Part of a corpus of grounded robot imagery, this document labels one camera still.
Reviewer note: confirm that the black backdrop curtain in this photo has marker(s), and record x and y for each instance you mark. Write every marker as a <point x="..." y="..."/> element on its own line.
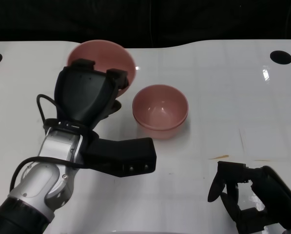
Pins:
<point x="208" y="19"/>

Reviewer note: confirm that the pink plastic bowl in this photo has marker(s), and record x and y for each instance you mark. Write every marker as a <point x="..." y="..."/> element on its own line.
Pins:
<point x="101" y="56"/>
<point x="160" y="134"/>
<point x="160" y="107"/>

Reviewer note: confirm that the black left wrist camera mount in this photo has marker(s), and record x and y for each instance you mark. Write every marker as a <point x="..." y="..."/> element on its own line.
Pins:
<point x="125" y="156"/>

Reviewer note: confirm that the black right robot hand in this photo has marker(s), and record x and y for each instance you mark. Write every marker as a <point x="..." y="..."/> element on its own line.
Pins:
<point x="277" y="195"/>

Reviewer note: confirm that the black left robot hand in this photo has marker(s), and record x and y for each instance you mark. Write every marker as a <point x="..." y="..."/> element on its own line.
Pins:
<point x="82" y="92"/>

